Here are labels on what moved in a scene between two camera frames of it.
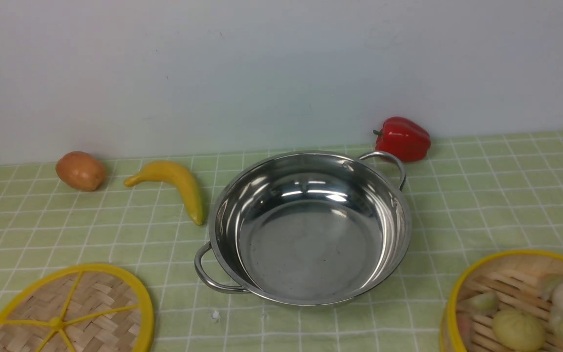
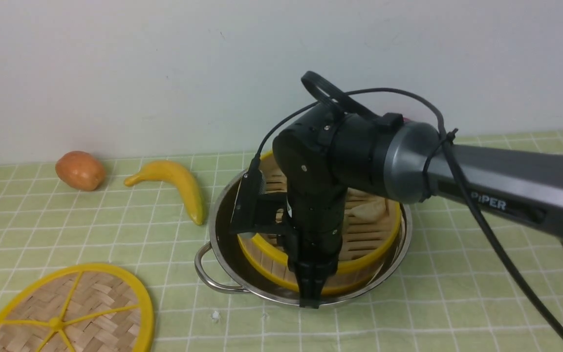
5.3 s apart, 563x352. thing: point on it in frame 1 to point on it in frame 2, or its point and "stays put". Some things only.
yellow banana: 179,176 stays put
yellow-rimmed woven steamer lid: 87,308 stays put
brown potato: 81,171 stays put
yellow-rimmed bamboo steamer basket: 520,301 to 371,225
